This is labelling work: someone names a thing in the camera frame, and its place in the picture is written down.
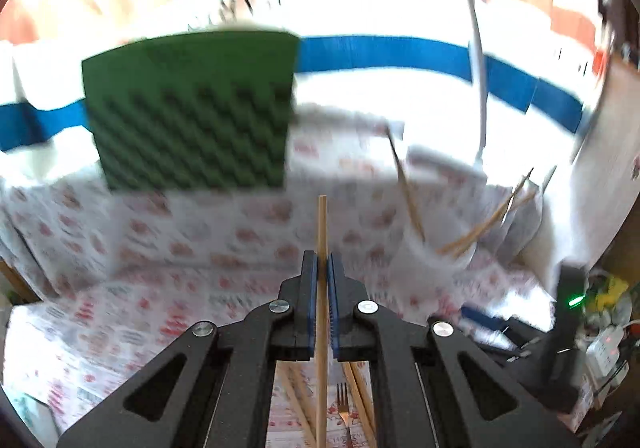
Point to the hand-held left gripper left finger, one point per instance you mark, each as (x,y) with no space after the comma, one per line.
(312,298)

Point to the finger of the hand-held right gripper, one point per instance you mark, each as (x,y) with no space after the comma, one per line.
(520,345)
(482,319)

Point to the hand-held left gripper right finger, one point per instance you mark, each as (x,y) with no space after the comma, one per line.
(334,308)

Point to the long wooden chopstick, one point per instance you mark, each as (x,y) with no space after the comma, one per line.
(405,188)
(297,403)
(495,228)
(487,213)
(322,228)
(362,398)

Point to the translucent plastic cup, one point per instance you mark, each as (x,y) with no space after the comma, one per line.
(430,260)

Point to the white power adapter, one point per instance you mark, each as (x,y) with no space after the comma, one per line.
(605,348)

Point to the yellow green object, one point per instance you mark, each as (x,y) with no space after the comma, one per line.
(610,293)

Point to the metal fork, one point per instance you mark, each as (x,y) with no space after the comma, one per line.
(342,398)

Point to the bear print cloth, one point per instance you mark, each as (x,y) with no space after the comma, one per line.
(200,228)

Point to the red print tablecloth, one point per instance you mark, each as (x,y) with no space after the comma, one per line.
(125,328)

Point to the green checkered box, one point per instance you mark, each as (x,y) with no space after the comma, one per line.
(190,118)

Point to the white desk lamp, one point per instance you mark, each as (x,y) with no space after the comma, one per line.
(480,78)

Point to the striped printed cloth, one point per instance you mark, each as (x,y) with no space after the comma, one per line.
(380,53)

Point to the wooden frame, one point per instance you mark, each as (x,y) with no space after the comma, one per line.
(20,283)

